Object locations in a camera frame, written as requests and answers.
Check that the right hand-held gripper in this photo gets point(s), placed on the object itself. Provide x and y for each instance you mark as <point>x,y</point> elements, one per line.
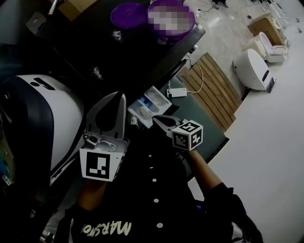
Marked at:
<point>187,140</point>

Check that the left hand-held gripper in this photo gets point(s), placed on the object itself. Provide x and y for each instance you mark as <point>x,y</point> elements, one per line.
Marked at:
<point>97,166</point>

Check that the white detergent drawer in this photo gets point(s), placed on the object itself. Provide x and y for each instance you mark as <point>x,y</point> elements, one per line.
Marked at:
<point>152,104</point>

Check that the person's right forearm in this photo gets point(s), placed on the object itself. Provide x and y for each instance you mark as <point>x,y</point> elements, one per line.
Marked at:
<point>204,173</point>

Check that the person's left forearm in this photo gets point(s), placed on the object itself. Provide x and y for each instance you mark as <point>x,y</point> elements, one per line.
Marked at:
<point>90,194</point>

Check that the spilled powder patch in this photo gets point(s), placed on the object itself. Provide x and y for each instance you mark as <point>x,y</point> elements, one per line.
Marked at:
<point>116,35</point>
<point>97,73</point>

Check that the person's white shoe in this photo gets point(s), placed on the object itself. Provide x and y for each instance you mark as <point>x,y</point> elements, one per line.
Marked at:
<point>133,121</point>

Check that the dark green floor mat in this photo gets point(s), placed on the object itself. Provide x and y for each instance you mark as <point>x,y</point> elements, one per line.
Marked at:
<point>202,123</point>

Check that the white power strip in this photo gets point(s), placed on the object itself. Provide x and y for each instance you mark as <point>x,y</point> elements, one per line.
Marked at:
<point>177,92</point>

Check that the large rounded appliance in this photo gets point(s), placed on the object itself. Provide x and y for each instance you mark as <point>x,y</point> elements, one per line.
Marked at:
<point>64,118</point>

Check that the wooden slat mat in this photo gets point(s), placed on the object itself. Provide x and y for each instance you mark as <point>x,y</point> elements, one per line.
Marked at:
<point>213,90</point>

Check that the black washing machine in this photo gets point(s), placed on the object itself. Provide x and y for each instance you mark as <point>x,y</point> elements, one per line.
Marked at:
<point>133,61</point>

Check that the person's black buttoned shirt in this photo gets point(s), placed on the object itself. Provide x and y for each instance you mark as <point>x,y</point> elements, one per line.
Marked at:
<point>171,201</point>

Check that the purple plastic bucket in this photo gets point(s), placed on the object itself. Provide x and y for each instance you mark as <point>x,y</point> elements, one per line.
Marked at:
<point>180,38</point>

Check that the white closed smart toilet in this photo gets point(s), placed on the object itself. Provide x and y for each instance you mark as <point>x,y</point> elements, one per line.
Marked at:
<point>251,68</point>

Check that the purple bucket lid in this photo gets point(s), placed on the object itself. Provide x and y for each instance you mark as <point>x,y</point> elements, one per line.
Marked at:
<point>128,15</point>

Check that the white extension socket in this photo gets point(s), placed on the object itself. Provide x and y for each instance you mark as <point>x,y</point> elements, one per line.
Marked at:
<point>199,10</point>

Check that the white toilet with open lid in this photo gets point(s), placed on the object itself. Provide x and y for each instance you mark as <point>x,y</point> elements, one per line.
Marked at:
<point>266,47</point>

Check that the silver metal pole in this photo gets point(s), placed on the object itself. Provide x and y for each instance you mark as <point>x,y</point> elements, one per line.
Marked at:
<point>53,6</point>

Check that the small brown cardboard box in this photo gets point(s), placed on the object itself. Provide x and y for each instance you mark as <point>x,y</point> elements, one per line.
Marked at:
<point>266,26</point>

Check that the grey metal bracket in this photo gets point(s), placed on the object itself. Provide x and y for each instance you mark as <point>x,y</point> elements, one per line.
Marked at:
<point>35,22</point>

